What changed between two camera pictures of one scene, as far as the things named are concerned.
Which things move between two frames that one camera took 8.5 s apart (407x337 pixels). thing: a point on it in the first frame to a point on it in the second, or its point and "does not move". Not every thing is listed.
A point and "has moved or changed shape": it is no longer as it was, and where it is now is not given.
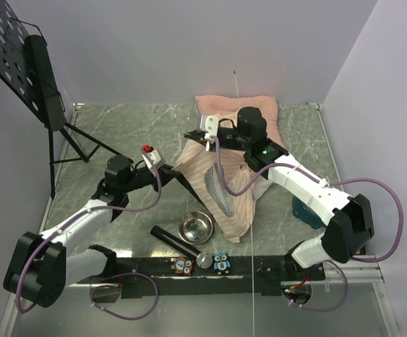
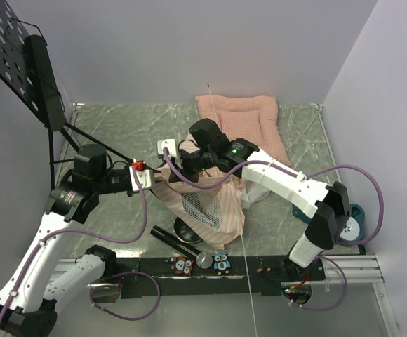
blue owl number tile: [221, 263] does not move
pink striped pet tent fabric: [221, 180] has moved or changed shape
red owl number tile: [182, 265] does not move
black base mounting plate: [183, 276] does not move
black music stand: [22, 64] does not move
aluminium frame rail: [356, 271] does not move
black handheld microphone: [203, 260] does not move
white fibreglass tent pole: [250, 239] to [238, 235]
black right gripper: [196, 135] to [181, 165]
